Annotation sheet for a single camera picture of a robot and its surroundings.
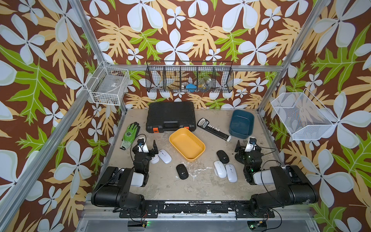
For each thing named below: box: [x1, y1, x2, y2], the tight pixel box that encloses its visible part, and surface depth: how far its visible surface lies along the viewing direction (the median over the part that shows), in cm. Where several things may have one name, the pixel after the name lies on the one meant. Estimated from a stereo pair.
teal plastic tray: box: [228, 109, 255, 140], surface depth 113 cm
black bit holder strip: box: [197, 117, 232, 143], surface depth 109 cm
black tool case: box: [145, 101, 197, 134], surface depth 107 cm
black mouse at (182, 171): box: [175, 163, 189, 180], surface depth 87 cm
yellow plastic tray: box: [168, 127, 206, 162], surface depth 100 cm
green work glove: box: [119, 121, 141, 150], surface depth 106 cm
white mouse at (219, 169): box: [213, 160, 228, 179], surface depth 88 cm
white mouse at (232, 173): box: [225, 163, 238, 184], surface depth 87 cm
